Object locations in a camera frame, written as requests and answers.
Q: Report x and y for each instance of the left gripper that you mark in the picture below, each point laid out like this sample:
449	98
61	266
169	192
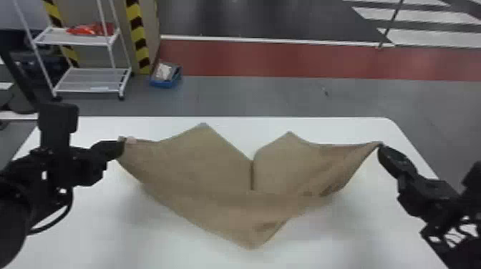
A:
84	165

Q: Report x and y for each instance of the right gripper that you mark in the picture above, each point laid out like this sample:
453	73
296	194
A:
426	195

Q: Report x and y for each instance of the beige towel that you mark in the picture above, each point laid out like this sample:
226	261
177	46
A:
210	176

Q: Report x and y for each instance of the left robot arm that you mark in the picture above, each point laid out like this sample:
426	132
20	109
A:
18	195

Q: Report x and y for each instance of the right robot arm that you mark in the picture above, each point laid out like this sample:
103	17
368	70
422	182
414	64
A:
456	240

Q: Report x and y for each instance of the blue basket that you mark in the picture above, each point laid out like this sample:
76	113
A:
166	77

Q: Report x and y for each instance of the red snack packet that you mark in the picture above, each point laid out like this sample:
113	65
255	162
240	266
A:
92	29

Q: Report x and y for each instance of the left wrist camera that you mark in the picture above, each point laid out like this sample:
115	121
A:
57	122

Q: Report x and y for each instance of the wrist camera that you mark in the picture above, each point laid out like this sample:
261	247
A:
473	180
57	122

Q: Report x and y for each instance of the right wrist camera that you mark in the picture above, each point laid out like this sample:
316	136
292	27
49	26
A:
473	180

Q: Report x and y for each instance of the yellow black striped post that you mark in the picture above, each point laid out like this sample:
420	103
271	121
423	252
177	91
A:
138	37
62	33

